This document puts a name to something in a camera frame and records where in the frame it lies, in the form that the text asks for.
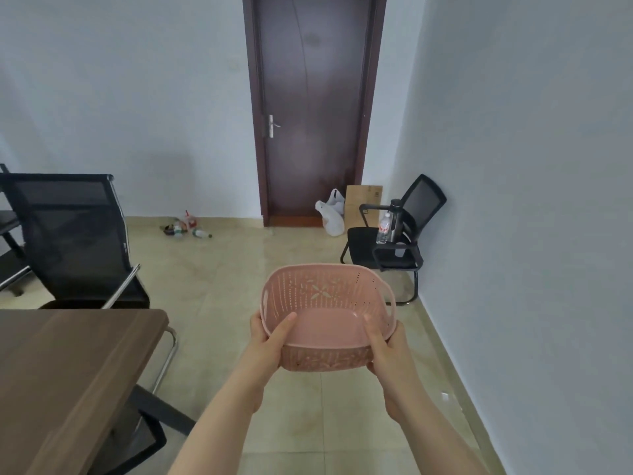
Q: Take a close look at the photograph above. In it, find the person's right hand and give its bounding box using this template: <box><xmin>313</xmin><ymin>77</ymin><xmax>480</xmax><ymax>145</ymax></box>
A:
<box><xmin>363</xmin><ymin>313</ymin><xmax>420</xmax><ymax>423</ymax></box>

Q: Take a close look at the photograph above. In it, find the person's left hand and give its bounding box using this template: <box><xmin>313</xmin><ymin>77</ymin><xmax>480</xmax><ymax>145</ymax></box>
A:
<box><xmin>238</xmin><ymin>311</ymin><xmax>298</xmax><ymax>415</ymax></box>

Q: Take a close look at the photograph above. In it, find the pink plastic perforated basket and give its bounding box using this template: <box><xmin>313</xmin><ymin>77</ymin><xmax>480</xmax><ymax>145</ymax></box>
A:
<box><xmin>260</xmin><ymin>264</ymin><xmax>399</xmax><ymax>373</ymax></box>

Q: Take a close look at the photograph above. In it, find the person's right forearm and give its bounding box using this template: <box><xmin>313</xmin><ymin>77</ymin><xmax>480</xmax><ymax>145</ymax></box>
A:
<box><xmin>384</xmin><ymin>381</ymin><xmax>505</xmax><ymax>475</ymax></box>

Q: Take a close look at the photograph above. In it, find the person's left forearm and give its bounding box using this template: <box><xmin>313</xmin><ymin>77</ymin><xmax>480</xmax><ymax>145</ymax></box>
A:
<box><xmin>167</xmin><ymin>377</ymin><xmax>268</xmax><ymax>475</ymax></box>

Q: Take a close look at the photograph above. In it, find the black mesh visitor chair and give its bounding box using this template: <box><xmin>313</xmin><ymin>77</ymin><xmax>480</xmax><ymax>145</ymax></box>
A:
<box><xmin>340</xmin><ymin>174</ymin><xmax>448</xmax><ymax>306</ymax></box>

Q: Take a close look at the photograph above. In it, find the black thermos bottle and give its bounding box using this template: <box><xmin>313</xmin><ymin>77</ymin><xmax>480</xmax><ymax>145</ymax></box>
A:
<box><xmin>387</xmin><ymin>199</ymin><xmax>404</xmax><ymax>243</ymax></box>

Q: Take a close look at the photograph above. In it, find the white plastic bag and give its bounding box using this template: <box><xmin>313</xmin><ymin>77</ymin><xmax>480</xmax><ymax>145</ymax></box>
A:
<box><xmin>316</xmin><ymin>188</ymin><xmax>346</xmax><ymax>237</ymax></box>

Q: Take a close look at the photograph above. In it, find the brown cardboard sheet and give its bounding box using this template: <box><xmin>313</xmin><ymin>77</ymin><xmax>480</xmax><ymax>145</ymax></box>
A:
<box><xmin>344</xmin><ymin>184</ymin><xmax>384</xmax><ymax>229</ymax></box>

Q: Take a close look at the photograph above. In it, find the brown wooden desk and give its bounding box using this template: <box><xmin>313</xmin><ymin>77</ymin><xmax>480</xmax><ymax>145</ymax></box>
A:
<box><xmin>0</xmin><ymin>308</ymin><xmax>197</xmax><ymax>475</ymax></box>

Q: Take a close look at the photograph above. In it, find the black mesh office chair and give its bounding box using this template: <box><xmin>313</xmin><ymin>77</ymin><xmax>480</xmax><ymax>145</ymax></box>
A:
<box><xmin>0</xmin><ymin>173</ymin><xmax>179</xmax><ymax>395</ymax></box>

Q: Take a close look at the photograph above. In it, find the dark brown wooden door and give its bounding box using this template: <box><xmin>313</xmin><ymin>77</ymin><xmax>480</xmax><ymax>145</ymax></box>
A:
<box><xmin>242</xmin><ymin>0</ymin><xmax>388</xmax><ymax>227</ymax></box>

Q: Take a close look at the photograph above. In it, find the dark chair with metal frame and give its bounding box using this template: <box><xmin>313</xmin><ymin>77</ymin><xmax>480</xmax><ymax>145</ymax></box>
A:
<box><xmin>0</xmin><ymin>163</ymin><xmax>31</xmax><ymax>297</ymax></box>

